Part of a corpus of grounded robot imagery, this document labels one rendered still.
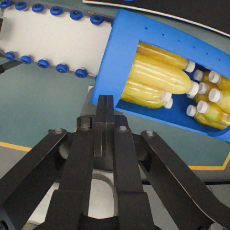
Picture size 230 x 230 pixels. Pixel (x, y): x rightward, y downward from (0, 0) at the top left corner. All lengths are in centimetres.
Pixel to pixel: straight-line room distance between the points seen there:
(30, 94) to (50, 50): 117
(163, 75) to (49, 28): 47
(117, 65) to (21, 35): 49
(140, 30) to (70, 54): 36
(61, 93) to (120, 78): 139
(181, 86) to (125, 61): 17
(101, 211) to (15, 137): 168
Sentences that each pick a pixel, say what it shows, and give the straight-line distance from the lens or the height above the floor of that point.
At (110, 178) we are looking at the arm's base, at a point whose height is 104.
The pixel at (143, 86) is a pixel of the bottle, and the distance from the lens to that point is 51.
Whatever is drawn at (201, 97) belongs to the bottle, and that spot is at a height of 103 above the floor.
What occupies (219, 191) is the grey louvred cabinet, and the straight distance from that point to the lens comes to 261.
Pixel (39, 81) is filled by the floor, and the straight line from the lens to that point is 181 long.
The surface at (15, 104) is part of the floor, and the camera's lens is 200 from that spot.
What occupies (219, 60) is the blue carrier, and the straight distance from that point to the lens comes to 53.
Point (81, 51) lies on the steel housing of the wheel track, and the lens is 72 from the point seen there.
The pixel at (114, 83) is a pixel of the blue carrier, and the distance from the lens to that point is 42.
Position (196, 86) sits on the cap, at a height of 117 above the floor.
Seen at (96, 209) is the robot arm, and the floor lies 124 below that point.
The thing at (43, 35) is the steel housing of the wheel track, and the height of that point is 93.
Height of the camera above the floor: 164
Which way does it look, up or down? 66 degrees down
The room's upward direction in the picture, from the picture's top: 177 degrees clockwise
